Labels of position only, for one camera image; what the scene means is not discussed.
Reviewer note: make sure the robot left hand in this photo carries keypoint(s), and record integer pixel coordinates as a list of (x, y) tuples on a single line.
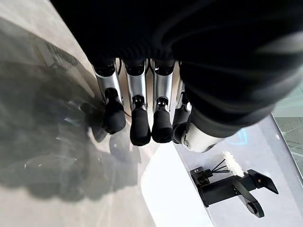
[(165, 35)]

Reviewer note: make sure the white sink basin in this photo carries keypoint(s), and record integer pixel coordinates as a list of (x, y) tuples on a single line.
[(170, 189)]

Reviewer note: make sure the black reed diffuser bottle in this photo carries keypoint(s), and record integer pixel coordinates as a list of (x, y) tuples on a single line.
[(201, 176)]

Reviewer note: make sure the white fluffy diffuser flower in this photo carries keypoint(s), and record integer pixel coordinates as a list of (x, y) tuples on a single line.
[(233, 165)]

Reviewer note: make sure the bathroom mirror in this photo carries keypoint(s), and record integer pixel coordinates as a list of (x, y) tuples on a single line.
[(290, 132)]

